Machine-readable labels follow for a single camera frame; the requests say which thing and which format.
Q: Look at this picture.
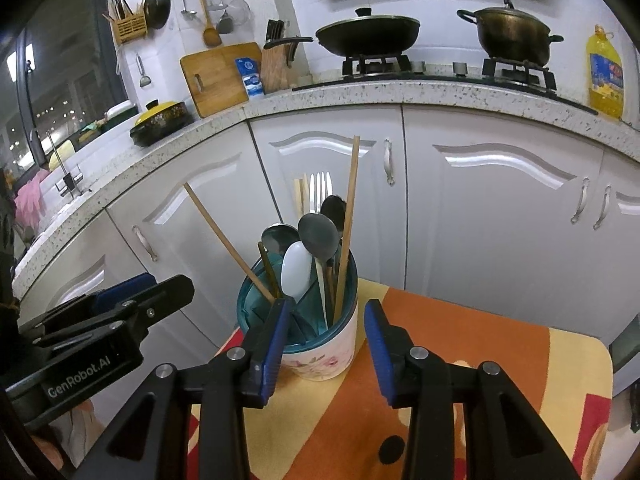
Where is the white plastic spoon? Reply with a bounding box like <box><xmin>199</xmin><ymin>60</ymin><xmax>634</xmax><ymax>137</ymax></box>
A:
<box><xmin>281</xmin><ymin>240</ymin><xmax>312</xmax><ymax>302</ymax></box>

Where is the gold fork with dark handle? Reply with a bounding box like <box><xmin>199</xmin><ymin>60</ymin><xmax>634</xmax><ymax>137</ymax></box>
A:
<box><xmin>257</xmin><ymin>242</ymin><xmax>282</xmax><ymax>298</ymax></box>

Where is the silver steel fork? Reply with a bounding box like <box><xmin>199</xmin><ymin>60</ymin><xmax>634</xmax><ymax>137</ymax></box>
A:
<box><xmin>309</xmin><ymin>171</ymin><xmax>333</xmax><ymax>212</ymax></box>

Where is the kitchen faucet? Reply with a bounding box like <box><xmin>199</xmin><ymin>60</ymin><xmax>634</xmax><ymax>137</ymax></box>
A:
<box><xmin>27</xmin><ymin>128</ymin><xmax>81</xmax><ymax>198</ymax></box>

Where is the gloved left hand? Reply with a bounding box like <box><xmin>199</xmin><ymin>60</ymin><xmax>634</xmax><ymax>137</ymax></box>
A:
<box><xmin>49</xmin><ymin>400</ymin><xmax>104</xmax><ymax>467</ymax></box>

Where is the teal rimmed utensil holder cup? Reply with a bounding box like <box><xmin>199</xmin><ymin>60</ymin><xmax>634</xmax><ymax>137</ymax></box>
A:
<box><xmin>236</xmin><ymin>252</ymin><xmax>358</xmax><ymax>382</ymax></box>

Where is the orange yellow patterned mat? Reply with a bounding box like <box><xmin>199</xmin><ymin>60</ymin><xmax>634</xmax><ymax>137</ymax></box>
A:
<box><xmin>244</xmin><ymin>281</ymin><xmax>613</xmax><ymax>479</ymax></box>

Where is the pink rubber glove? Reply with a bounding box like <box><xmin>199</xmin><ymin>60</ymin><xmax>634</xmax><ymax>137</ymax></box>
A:
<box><xmin>14</xmin><ymin>169</ymin><xmax>50</xmax><ymax>231</ymax></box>

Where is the light bamboo chopstick in cup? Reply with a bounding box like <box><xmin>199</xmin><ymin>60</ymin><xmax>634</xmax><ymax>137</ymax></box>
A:
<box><xmin>294</xmin><ymin>179</ymin><xmax>304</xmax><ymax>219</ymax></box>

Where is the yellow lidded black casserole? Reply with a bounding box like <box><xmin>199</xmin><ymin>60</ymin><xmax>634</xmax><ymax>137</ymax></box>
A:
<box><xmin>130</xmin><ymin>100</ymin><xmax>193</xmax><ymax>148</ymax></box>

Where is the small hanging steel spoon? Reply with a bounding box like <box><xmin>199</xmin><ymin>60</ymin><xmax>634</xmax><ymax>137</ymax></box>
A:
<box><xmin>136</xmin><ymin>54</ymin><xmax>152</xmax><ymax>88</ymax></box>

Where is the wooden cutting board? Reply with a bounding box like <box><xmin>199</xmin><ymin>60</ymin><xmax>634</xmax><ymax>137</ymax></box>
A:
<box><xmin>180</xmin><ymin>42</ymin><xmax>262</xmax><ymax>118</ymax></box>

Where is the blue white salt bag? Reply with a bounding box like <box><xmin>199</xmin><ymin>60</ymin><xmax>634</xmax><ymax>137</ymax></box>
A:
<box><xmin>234</xmin><ymin>58</ymin><xmax>265</xmax><ymax>100</ymax></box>

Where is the wooden knife block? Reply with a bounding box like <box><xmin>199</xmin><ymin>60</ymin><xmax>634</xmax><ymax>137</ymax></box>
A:
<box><xmin>260</xmin><ymin>20</ymin><xmax>299</xmax><ymax>94</ymax></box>

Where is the hanging wooden spatula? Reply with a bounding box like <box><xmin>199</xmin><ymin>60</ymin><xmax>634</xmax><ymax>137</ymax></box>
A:
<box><xmin>200</xmin><ymin>0</ymin><xmax>222</xmax><ymax>48</ymax></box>

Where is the hanging steel turner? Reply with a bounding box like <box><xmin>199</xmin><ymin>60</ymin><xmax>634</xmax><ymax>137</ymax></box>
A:
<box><xmin>216</xmin><ymin>0</ymin><xmax>234</xmax><ymax>35</ymax></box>

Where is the hanging black frying pan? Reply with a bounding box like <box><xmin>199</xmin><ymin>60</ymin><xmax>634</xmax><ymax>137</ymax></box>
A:
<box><xmin>143</xmin><ymin>0</ymin><xmax>170</xmax><ymax>30</ymax></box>

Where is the black gas stove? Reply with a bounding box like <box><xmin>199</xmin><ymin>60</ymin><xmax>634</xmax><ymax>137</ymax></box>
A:
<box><xmin>295</xmin><ymin>54</ymin><xmax>599</xmax><ymax>116</ymax></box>

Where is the black wok with lid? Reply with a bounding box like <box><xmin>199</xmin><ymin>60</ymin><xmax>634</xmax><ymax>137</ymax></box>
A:
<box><xmin>262</xmin><ymin>8</ymin><xmax>421</xmax><ymax>58</ymax></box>

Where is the bronze stock pot with lid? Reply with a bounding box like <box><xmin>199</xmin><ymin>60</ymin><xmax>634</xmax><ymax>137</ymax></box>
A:
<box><xmin>457</xmin><ymin>0</ymin><xmax>564</xmax><ymax>67</ymax></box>

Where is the yellow cooking oil bottle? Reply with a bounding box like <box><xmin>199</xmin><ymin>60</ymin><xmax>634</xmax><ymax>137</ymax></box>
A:
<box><xmin>586</xmin><ymin>25</ymin><xmax>625</xmax><ymax>119</ymax></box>

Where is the bamboo chopstick wall holder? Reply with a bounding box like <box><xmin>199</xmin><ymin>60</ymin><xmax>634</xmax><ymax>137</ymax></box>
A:
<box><xmin>102</xmin><ymin>0</ymin><xmax>148</xmax><ymax>47</ymax></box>

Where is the hanging wire skimmer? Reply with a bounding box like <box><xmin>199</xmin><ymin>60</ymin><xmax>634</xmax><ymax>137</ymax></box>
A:
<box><xmin>228</xmin><ymin>0</ymin><xmax>250</xmax><ymax>27</ymax></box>

